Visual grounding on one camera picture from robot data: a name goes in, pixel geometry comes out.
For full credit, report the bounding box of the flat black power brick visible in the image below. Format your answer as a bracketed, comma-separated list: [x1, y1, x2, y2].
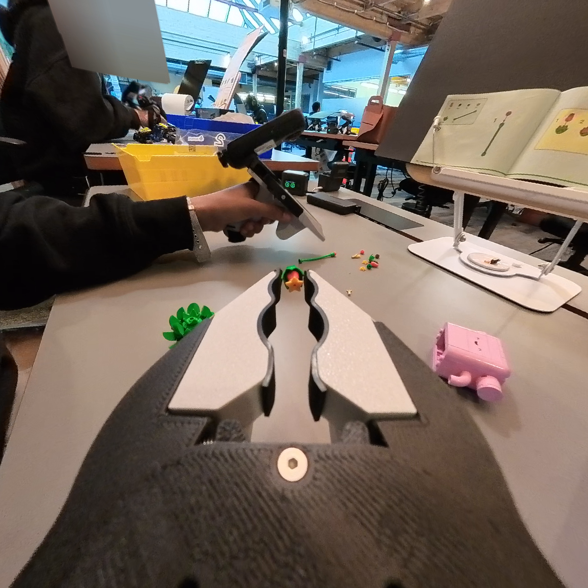
[306, 191, 360, 215]

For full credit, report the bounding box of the person's left forearm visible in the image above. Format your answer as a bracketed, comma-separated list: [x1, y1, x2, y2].
[0, 190, 213, 311]

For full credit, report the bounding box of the cluster of small toy pieces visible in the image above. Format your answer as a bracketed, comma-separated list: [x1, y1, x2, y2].
[351, 249, 383, 273]

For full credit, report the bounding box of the black office chair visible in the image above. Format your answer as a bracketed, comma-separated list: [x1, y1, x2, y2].
[397, 176, 453, 219]

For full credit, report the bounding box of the open instruction booklet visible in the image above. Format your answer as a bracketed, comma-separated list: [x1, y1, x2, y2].
[410, 86, 588, 187]

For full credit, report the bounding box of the green toy succulent plant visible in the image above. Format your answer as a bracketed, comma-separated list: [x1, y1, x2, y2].
[162, 302, 215, 351]

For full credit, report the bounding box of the pink toy block figure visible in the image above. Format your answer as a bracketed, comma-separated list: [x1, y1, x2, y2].
[432, 322, 511, 405]

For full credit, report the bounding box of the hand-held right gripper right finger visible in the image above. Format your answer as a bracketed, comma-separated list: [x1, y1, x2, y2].
[305, 269, 418, 445]

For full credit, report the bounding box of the clear plastic bag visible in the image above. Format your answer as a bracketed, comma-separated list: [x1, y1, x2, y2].
[176, 127, 230, 148]

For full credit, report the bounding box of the person's left hand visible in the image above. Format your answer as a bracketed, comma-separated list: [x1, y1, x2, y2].
[195, 181, 295, 240]

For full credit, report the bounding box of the yellow plastic bin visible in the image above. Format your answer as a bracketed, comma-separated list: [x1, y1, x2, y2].
[112, 142, 222, 201]

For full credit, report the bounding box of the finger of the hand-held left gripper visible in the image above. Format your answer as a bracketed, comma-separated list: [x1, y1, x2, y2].
[275, 211, 328, 243]
[248, 165, 305, 218]

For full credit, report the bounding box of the black battery charger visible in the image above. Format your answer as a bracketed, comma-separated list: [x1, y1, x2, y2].
[281, 169, 310, 197]

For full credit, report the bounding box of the white paper roll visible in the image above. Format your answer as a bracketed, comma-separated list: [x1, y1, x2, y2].
[161, 93, 197, 115]

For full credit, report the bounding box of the black yellow toy car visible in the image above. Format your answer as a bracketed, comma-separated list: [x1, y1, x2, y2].
[132, 122, 178, 145]

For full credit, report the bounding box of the black backing board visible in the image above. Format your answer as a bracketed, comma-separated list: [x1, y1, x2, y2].
[376, 0, 588, 162]

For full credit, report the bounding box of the brown paper bag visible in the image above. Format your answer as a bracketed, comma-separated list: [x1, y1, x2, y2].
[357, 96, 399, 144]

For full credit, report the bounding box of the white book stand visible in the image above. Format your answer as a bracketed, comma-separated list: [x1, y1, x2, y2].
[406, 165, 588, 314]

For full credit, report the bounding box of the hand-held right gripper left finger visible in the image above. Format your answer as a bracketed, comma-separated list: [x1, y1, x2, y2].
[168, 269, 283, 443]

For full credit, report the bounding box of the black adapter box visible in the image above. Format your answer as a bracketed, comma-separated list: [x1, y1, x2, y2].
[318, 161, 351, 194]

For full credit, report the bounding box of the blue plastic bin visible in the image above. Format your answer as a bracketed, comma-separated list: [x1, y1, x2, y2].
[165, 112, 258, 129]

